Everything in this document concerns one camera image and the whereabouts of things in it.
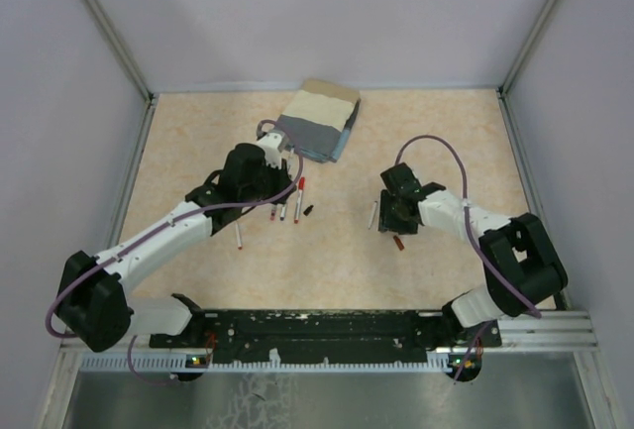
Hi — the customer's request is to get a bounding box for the aluminium frame post right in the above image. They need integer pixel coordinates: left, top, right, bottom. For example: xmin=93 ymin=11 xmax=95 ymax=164
xmin=497 ymin=0 xmax=563 ymax=100

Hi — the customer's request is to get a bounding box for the aluminium frame post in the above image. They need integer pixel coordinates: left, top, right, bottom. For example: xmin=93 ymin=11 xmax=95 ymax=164
xmin=497 ymin=0 xmax=563 ymax=100
xmin=80 ymin=0 xmax=155 ymax=103

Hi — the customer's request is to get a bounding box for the folded grey beige cloth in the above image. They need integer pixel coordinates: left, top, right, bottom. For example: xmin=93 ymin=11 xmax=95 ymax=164
xmin=276 ymin=78 xmax=361 ymax=163

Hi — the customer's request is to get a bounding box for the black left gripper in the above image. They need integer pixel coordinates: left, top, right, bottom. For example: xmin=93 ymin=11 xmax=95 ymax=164
xmin=240 ymin=154 xmax=296 ymax=206

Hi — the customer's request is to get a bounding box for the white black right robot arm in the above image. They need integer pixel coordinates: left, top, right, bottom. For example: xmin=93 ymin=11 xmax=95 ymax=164
xmin=377 ymin=162 xmax=569 ymax=346

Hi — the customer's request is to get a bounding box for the small white red-end pen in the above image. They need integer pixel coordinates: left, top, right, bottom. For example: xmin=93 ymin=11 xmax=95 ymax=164
xmin=235 ymin=223 xmax=243 ymax=250

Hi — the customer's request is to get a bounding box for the brown marker cap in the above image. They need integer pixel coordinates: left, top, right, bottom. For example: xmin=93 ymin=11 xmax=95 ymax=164
xmin=392 ymin=236 xmax=405 ymax=251

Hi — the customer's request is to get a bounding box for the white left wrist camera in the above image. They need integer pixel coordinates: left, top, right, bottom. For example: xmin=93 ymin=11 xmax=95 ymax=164
xmin=256 ymin=129 xmax=289 ymax=169

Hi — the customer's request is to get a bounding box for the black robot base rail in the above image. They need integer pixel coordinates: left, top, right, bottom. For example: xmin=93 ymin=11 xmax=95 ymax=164
xmin=150 ymin=309 xmax=502 ymax=365

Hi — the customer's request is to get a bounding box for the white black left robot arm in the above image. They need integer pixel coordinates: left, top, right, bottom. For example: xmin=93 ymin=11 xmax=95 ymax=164
xmin=53 ymin=134 xmax=295 ymax=353

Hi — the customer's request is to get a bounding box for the small white black-end pen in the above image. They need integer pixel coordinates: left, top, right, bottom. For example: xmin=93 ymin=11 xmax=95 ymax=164
xmin=367 ymin=201 xmax=378 ymax=230

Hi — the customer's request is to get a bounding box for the aluminium frame post left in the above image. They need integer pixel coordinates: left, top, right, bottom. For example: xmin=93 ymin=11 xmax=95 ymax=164
xmin=80 ymin=0 xmax=155 ymax=103

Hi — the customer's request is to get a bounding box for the white red-end marker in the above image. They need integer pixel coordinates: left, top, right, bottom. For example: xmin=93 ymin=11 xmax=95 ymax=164
xmin=293 ymin=193 xmax=302 ymax=224

